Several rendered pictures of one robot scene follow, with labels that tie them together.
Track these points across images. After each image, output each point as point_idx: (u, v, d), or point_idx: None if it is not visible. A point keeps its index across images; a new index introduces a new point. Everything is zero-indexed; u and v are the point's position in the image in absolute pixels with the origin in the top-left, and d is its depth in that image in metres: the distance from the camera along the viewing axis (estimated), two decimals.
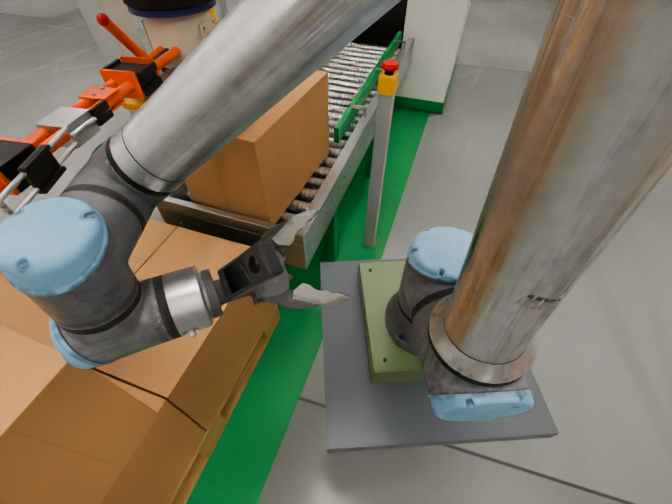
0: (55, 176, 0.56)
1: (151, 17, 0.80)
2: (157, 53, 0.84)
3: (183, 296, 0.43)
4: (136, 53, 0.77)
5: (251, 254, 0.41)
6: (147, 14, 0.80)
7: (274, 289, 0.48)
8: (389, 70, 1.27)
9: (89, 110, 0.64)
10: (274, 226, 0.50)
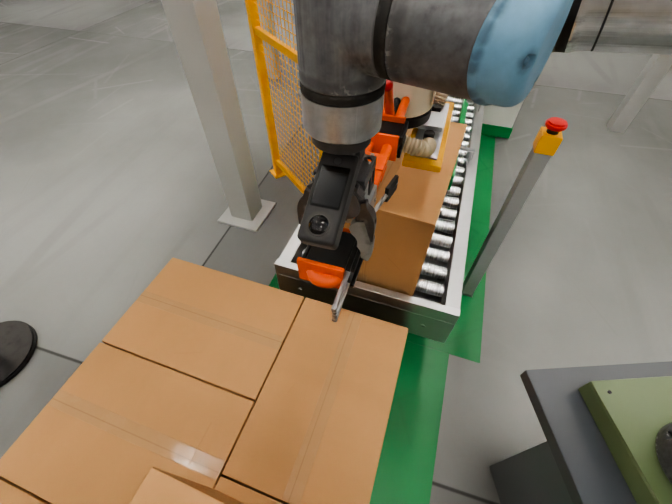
0: (359, 267, 0.54)
1: None
2: None
3: (330, 125, 0.34)
4: (390, 111, 0.73)
5: (329, 228, 0.37)
6: None
7: None
8: (558, 130, 1.13)
9: (377, 186, 0.61)
10: (373, 231, 0.46)
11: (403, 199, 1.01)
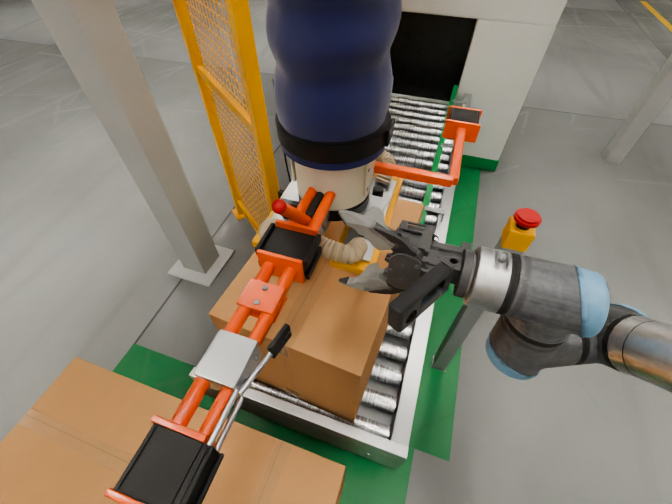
0: (209, 481, 0.39)
1: (324, 169, 0.62)
2: (312, 203, 0.67)
3: (485, 302, 0.46)
4: (298, 222, 0.60)
5: (409, 322, 0.45)
6: (318, 166, 0.62)
7: (406, 261, 0.48)
8: (529, 227, 0.91)
9: (257, 342, 0.47)
10: (381, 293, 0.55)
11: (325, 329, 0.79)
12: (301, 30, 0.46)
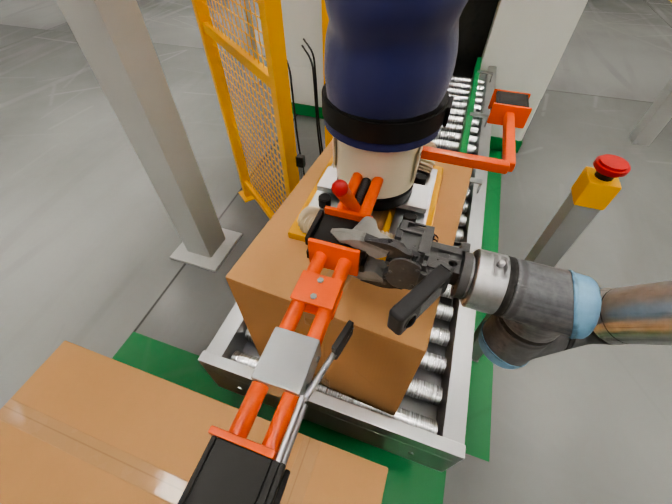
0: None
1: (377, 151, 0.56)
2: (359, 189, 0.61)
3: (481, 306, 0.47)
4: (351, 208, 0.54)
5: (408, 326, 0.47)
6: (371, 147, 0.56)
7: (407, 265, 0.48)
8: (614, 176, 0.74)
9: (319, 341, 0.42)
10: (372, 284, 0.55)
11: (374, 295, 0.63)
12: None
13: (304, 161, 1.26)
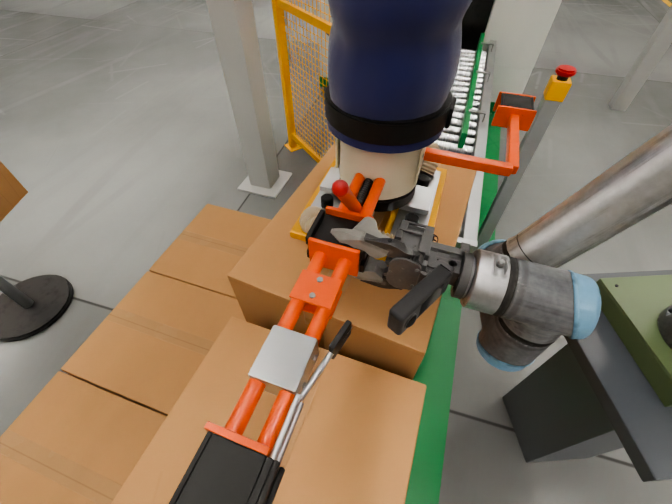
0: (271, 501, 0.34)
1: (381, 152, 0.56)
2: (361, 190, 0.62)
3: (482, 306, 0.47)
4: (352, 208, 0.54)
5: (408, 325, 0.47)
6: (375, 148, 0.56)
7: (407, 264, 0.48)
8: (567, 76, 1.24)
9: (317, 340, 0.42)
10: (372, 285, 0.55)
11: (374, 295, 0.63)
12: None
13: None
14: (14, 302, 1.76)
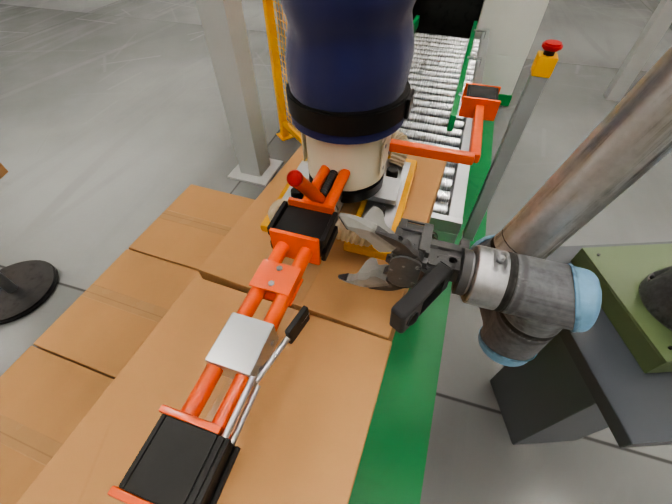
0: (225, 478, 0.35)
1: (339, 143, 0.58)
2: (325, 181, 0.63)
3: (483, 302, 0.47)
4: (313, 199, 0.55)
5: (410, 323, 0.47)
6: (333, 139, 0.58)
7: (407, 262, 0.48)
8: (553, 50, 1.21)
9: (274, 325, 0.43)
10: (381, 290, 0.56)
11: (341, 284, 0.64)
12: None
13: None
14: None
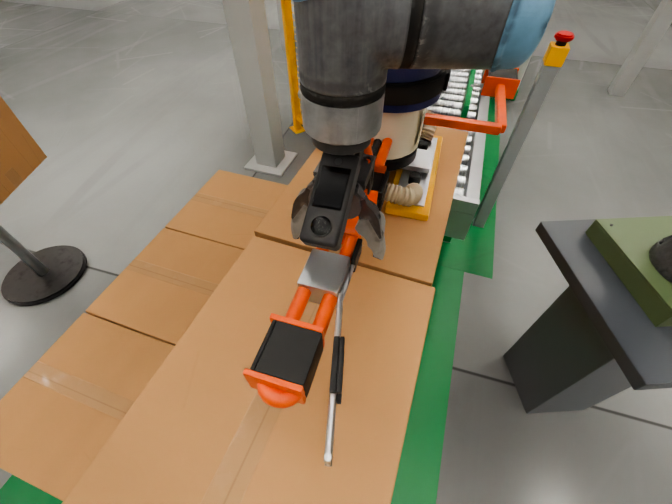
0: None
1: (387, 112, 0.66)
2: (372, 148, 0.71)
3: (331, 126, 0.34)
4: (368, 160, 0.63)
5: (331, 229, 0.37)
6: (382, 108, 0.66)
7: None
8: (565, 41, 1.29)
9: (350, 258, 0.51)
10: (379, 227, 0.45)
11: (385, 241, 0.72)
12: None
13: None
14: (30, 270, 1.81)
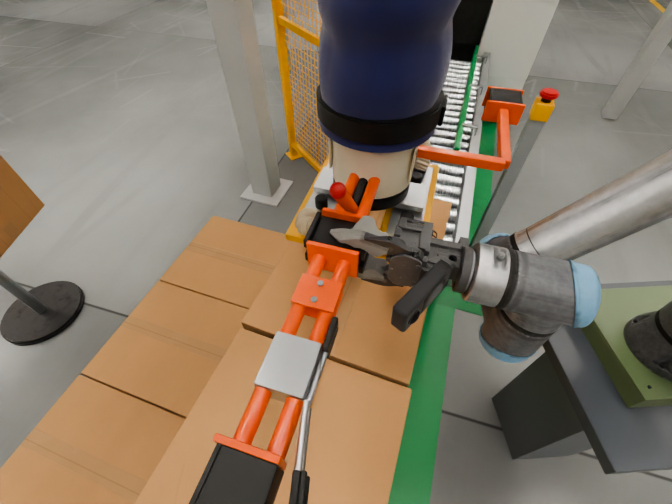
0: None
1: (372, 151, 0.56)
2: (356, 190, 0.61)
3: (484, 299, 0.47)
4: (349, 210, 0.54)
5: (411, 322, 0.47)
6: (366, 148, 0.56)
7: (408, 261, 0.48)
8: (550, 99, 1.32)
9: (321, 344, 0.42)
10: (373, 283, 0.55)
11: (366, 335, 0.75)
12: None
13: None
14: (28, 307, 1.85)
